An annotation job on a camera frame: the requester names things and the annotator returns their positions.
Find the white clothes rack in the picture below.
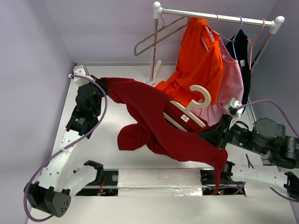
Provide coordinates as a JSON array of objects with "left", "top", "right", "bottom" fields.
[{"left": 146, "top": 1, "right": 285, "bottom": 85}]

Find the pink t shirt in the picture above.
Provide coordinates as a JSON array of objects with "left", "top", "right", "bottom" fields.
[{"left": 191, "top": 40, "right": 244, "bottom": 126}]

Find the grey plastic hanger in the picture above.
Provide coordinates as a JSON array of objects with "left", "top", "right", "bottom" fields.
[{"left": 133, "top": 16, "right": 190, "bottom": 57}]

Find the black t shirt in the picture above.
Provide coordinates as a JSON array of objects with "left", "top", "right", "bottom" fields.
[{"left": 226, "top": 29, "right": 251, "bottom": 105}]

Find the beige wooden hanger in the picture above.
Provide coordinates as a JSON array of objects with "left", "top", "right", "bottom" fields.
[{"left": 170, "top": 85, "right": 211, "bottom": 128}]

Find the blue wire hanger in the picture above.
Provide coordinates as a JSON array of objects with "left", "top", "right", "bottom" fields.
[{"left": 216, "top": 14, "right": 243, "bottom": 62}]

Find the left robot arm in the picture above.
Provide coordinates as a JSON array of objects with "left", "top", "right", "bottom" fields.
[{"left": 23, "top": 73, "right": 109, "bottom": 223}]

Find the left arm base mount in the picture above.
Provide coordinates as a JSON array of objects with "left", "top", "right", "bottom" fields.
[{"left": 76, "top": 160, "right": 119, "bottom": 196}]

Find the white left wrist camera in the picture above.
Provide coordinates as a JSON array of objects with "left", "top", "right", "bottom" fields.
[{"left": 68, "top": 65, "right": 94, "bottom": 87}]

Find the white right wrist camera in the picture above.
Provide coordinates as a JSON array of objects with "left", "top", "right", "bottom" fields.
[{"left": 224, "top": 98, "right": 244, "bottom": 129}]

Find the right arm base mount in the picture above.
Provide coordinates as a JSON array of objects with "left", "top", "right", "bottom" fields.
[{"left": 200, "top": 161, "right": 246, "bottom": 196}]

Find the orange t shirt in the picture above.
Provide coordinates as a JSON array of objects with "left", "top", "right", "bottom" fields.
[{"left": 156, "top": 17, "right": 223, "bottom": 106}]

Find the white plastic hanger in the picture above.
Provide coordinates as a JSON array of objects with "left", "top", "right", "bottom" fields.
[{"left": 199, "top": 25, "right": 219, "bottom": 52}]

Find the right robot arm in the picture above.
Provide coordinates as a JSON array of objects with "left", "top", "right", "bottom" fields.
[{"left": 199, "top": 115, "right": 299, "bottom": 202}]

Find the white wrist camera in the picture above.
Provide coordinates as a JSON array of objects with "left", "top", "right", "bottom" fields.
[
  {"left": 224, "top": 98, "right": 244, "bottom": 129},
  {"left": 68, "top": 65, "right": 94, "bottom": 87}
]

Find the pink wire hanger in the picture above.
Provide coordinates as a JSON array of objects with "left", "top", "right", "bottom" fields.
[{"left": 247, "top": 18, "right": 266, "bottom": 70}]

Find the dark red t shirt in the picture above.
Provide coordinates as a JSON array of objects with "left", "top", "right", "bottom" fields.
[{"left": 102, "top": 77, "right": 228, "bottom": 188}]

